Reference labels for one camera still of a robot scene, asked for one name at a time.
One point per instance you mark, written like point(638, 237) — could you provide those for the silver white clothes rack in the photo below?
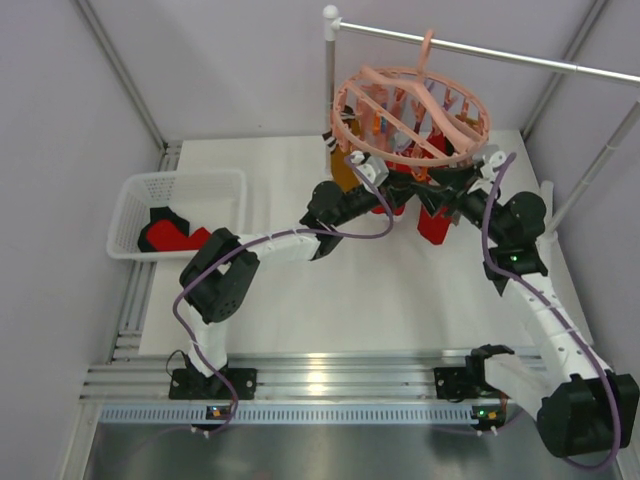
point(333, 24)

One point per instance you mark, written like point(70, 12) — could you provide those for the pink round clip hanger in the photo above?
point(409, 116)

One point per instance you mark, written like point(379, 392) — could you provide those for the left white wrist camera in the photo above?
point(369, 170)

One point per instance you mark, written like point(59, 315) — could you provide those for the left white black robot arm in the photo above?
point(217, 279)

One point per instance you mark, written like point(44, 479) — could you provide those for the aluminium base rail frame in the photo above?
point(373, 319)

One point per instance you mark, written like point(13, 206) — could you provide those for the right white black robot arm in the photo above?
point(580, 405)

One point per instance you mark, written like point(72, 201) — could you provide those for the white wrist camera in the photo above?
point(369, 170)
point(489, 161)

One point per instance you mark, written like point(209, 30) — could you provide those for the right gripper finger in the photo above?
point(451, 177)
point(434, 198)

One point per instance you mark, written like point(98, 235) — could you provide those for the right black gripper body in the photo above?
point(471, 205)

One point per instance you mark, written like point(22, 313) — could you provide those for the white plastic mesh basket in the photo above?
point(210, 198)

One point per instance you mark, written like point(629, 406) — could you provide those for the red black sock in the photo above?
point(168, 232)

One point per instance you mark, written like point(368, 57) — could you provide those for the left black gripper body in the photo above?
point(388, 192)

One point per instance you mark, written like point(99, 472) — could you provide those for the mustard yellow striped sock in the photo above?
point(341, 173)

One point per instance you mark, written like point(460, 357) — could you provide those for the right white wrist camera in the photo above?
point(489, 161)

